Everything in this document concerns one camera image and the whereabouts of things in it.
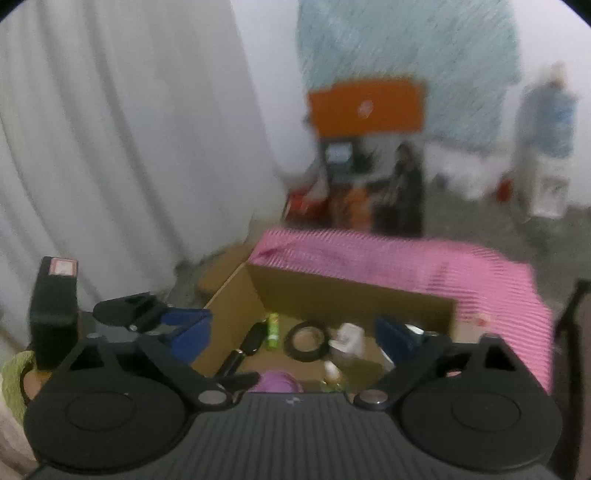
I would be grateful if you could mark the white charger plug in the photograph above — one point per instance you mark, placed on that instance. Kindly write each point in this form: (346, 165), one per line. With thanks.
(348, 334)

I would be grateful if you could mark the green dropper bottle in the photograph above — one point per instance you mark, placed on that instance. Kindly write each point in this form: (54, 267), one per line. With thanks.
(330, 369)

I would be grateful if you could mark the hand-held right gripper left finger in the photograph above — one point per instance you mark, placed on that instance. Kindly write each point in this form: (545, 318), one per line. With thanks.
(194, 330)

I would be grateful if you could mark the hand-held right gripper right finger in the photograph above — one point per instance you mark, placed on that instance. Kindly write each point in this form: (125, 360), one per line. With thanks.
(392, 339)

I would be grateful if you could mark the green lip balm tube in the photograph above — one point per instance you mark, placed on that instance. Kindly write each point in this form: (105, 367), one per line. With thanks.
(272, 332)

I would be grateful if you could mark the yellow-green cloth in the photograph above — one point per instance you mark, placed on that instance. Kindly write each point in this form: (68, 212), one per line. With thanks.
(14, 378)

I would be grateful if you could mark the black tape roll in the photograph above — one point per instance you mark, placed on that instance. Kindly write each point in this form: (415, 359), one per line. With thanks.
(287, 342)

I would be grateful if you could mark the white curtain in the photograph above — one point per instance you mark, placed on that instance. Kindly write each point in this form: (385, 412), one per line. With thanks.
(115, 138)

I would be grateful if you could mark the blue water bottle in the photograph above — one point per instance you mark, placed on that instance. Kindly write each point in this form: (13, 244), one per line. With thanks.
(554, 120)

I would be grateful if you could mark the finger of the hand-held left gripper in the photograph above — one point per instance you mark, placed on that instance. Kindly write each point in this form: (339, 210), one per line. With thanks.
(120, 311)

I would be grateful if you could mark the pink checked tablecloth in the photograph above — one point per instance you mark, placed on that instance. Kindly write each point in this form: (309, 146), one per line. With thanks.
(415, 263)

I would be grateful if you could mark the brown cardboard box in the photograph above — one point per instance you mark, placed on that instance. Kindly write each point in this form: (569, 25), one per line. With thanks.
(346, 295)

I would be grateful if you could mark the red canister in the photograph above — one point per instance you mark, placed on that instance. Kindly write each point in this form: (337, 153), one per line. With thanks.
(505, 190)

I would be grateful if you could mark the white plastic bag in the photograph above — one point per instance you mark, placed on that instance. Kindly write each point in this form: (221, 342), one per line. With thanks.
(466, 177)

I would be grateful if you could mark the red box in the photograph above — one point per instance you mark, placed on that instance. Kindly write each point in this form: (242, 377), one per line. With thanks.
(304, 203)

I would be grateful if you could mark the blue floral cloth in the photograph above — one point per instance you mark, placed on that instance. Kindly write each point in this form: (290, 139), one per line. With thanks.
(406, 41)

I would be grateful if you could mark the pink round container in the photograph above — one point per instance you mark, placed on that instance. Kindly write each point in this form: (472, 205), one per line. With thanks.
(277, 383)

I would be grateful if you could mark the printed carton with orange flap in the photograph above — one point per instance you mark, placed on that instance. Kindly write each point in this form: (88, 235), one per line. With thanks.
(364, 106)

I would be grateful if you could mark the white water dispenser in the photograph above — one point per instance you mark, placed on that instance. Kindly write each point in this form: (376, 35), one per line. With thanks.
(549, 184)

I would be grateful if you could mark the black cylindrical tube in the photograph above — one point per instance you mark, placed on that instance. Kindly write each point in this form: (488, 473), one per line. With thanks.
(254, 341)

